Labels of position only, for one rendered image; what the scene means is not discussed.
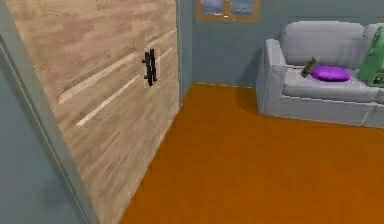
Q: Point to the light wooden room door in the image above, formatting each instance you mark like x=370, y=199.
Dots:
x=100, y=100

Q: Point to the wooden framed window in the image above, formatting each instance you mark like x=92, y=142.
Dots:
x=227, y=10

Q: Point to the dark remote control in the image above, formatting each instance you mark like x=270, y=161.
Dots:
x=308, y=67

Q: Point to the grey sofa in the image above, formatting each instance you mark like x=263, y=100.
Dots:
x=320, y=96

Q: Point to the purple cushion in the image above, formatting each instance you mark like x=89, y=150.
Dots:
x=330, y=73

